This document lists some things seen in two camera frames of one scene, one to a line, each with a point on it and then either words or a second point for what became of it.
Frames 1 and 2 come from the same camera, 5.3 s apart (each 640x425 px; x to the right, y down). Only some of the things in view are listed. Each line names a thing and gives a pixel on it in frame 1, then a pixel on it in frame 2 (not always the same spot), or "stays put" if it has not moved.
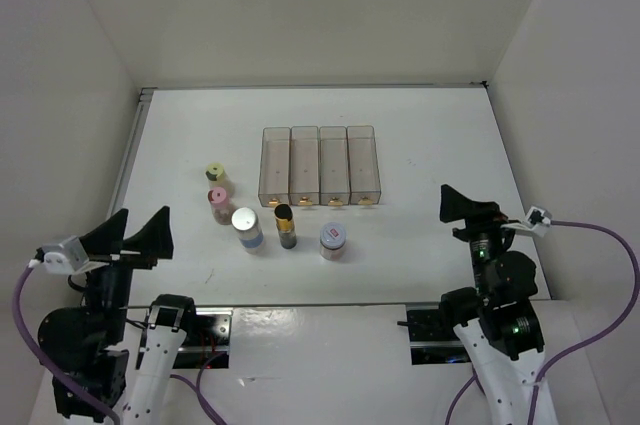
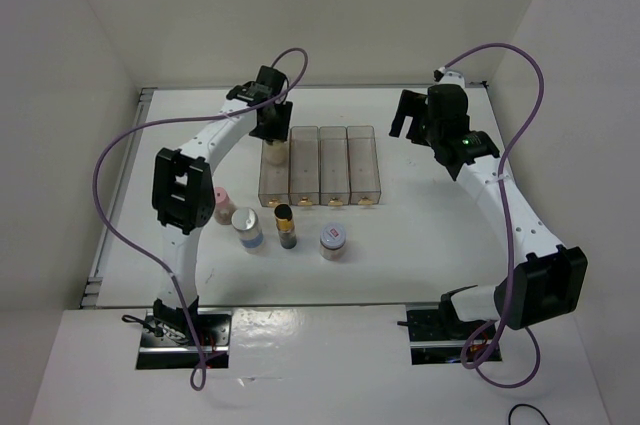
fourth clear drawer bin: (363, 165) stays put
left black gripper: (154, 240) → (280, 130)
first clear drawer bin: (274, 176) stays put
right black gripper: (476, 213) → (411, 104)
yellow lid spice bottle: (216, 177) → (276, 152)
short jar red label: (332, 241) stays put
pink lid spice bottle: (221, 208) stays put
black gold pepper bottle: (285, 223) stays put
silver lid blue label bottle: (247, 224) stays put
